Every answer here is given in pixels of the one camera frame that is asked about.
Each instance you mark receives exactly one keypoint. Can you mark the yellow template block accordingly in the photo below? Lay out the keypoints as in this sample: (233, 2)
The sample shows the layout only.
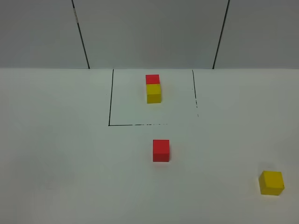
(153, 93)

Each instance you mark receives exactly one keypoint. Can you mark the red template block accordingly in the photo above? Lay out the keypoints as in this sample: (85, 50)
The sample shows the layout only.
(152, 79)

